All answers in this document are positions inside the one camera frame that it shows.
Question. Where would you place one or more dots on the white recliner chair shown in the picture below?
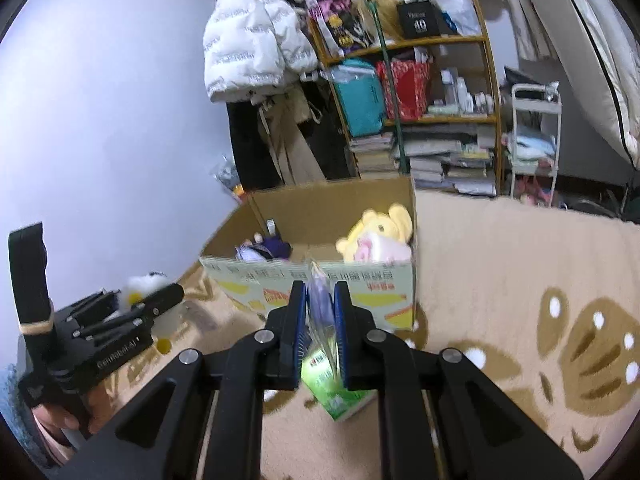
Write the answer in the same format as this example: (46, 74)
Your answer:
(590, 60)

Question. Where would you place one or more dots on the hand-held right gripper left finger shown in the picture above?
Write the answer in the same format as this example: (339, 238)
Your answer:
(300, 320)

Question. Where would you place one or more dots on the beige floral blanket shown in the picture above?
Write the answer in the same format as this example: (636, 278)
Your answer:
(500, 270)

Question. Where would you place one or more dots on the person's left forearm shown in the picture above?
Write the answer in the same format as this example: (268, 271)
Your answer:
(20, 410)

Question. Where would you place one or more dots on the white puffer jacket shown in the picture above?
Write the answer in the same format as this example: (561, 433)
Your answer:
(250, 35)

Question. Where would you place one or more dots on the small stack of books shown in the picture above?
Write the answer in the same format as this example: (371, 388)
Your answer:
(372, 152)

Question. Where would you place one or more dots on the yellow plush toy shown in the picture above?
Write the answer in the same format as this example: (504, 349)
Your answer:
(385, 222)

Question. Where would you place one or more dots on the group of cosmetic bottles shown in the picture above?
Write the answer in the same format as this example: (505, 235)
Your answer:
(465, 95)

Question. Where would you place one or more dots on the green tissue pack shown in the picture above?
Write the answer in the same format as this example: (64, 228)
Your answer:
(335, 400)

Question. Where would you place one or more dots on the dark hanging clothes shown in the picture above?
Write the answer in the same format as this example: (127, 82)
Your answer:
(330, 140)

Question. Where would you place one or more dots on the light blue cloth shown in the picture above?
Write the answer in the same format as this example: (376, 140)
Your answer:
(530, 142)

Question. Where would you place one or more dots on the person's left hand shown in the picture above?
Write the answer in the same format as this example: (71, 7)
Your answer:
(65, 417)

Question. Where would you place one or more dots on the plastic bag of items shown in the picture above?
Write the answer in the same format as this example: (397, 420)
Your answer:
(229, 177)

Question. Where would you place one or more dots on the white trolley cart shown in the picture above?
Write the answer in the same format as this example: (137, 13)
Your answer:
(555, 110)

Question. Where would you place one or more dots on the pink plush toy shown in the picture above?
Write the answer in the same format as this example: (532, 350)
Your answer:
(537, 192)

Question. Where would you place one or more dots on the pink plush roll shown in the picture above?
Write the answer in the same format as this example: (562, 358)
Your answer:
(385, 250)

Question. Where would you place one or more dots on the red gift bag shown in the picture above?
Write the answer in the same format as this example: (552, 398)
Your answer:
(410, 90)

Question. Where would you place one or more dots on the cardboard box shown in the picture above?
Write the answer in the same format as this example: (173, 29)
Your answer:
(325, 210)

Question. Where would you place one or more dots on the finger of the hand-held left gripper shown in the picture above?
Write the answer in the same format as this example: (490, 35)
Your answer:
(160, 297)
(95, 302)

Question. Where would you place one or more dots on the white plush toy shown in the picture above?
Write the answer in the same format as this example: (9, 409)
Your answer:
(142, 285)

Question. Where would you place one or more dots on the green pole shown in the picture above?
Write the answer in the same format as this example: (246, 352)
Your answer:
(392, 90)

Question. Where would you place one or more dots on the beige hanging coat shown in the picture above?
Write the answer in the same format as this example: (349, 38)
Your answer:
(295, 150)

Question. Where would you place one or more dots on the patterned black tote bag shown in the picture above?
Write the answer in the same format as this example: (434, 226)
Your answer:
(340, 20)

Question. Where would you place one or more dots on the black box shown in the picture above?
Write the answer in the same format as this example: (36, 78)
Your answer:
(420, 20)

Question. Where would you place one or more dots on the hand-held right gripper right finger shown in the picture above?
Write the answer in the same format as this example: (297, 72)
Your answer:
(340, 320)

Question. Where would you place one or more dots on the black hanging coat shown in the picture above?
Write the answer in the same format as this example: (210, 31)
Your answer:
(250, 150)

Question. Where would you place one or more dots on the wooden shelf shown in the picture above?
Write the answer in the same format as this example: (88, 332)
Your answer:
(440, 120)

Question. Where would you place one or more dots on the teal bag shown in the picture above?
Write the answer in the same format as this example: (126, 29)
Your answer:
(360, 100)

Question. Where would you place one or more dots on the large pile of books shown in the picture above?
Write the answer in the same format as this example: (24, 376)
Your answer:
(450, 160)

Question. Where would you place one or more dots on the purple plush doll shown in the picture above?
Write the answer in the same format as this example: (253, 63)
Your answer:
(270, 247)

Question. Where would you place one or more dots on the blond wig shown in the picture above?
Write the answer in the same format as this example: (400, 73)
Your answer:
(387, 10)

